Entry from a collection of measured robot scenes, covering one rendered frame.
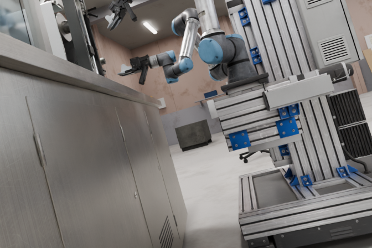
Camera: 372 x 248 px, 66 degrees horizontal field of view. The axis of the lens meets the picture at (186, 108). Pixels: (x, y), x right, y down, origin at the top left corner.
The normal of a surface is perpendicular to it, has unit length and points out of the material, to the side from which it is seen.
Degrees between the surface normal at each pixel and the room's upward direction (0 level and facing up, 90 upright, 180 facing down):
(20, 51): 90
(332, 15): 90
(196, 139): 90
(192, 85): 90
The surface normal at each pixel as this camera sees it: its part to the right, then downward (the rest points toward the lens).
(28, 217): 0.96, -0.28
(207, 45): -0.68, 0.29
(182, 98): -0.18, 0.00
